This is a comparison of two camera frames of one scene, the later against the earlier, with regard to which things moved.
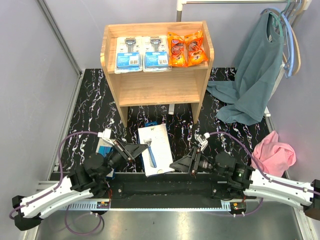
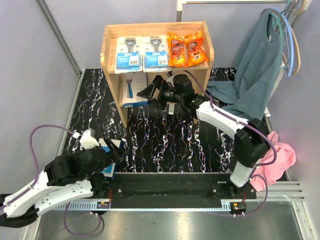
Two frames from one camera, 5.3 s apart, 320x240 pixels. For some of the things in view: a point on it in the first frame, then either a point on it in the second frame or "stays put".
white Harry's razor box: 157,156 → 132,83
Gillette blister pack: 155,54 stays put
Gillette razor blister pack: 128,55 stays put
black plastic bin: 137,187 stays put
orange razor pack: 177,50 stays put
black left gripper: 129,151 → 116,153
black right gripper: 189,163 → 158,102
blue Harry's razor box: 104,148 stays put
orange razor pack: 196,52 stays put
